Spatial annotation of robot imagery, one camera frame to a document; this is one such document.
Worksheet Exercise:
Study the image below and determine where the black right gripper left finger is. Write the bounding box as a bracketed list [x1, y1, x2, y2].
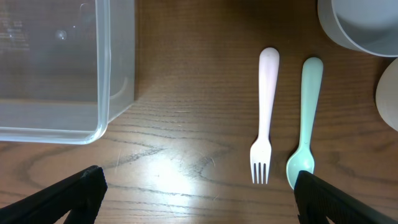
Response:
[1, 166, 108, 223]

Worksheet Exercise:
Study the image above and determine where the white plastic fork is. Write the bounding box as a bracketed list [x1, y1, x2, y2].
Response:
[249, 47, 280, 184]

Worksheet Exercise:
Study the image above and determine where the clear plastic container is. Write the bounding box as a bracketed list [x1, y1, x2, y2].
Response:
[1, 0, 136, 144]

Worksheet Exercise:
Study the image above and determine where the grey plastic bowl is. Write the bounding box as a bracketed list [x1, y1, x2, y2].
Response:
[317, 0, 397, 57]

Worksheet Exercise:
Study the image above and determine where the mint green plastic spoon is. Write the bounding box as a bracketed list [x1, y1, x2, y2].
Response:
[286, 57, 323, 188]

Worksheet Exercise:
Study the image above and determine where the cream plastic bowl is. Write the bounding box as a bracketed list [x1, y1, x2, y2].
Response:
[375, 59, 397, 131]

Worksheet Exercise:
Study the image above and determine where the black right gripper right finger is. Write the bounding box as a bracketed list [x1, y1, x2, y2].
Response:
[294, 170, 397, 224]

